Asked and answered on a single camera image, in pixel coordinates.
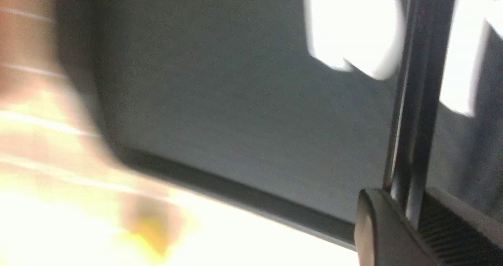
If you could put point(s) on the white ceramic spoon small inverted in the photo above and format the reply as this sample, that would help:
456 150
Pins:
471 23

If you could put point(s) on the black chopstick gold band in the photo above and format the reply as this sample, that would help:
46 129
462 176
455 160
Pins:
427 64
408 102

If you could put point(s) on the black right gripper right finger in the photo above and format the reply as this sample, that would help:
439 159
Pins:
458 234

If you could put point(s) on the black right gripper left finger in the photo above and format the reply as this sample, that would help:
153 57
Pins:
384 237

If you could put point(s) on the black plastic tray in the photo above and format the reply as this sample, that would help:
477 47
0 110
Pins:
222 97

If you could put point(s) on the white ceramic spoon upright left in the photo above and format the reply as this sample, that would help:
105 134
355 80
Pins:
367 35

